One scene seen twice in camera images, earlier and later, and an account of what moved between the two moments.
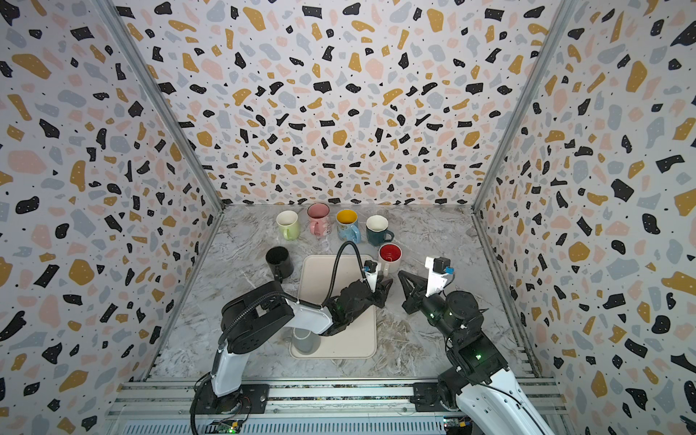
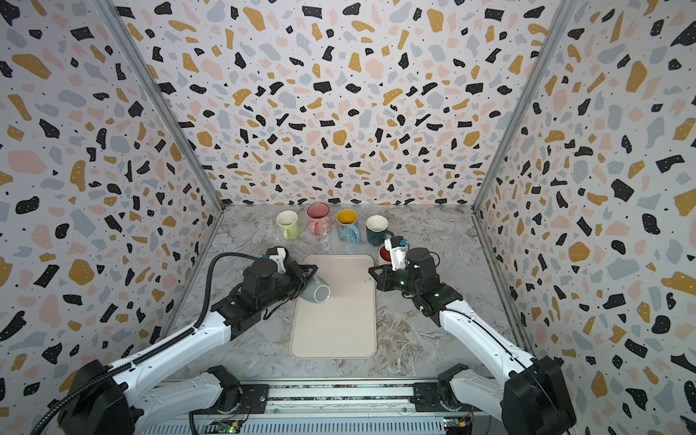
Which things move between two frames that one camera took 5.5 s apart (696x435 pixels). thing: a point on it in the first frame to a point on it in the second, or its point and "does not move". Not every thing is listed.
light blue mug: (348, 226) does not move
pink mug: (318, 217) does not move
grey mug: (305, 341) to (316, 290)
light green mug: (288, 223) does not move
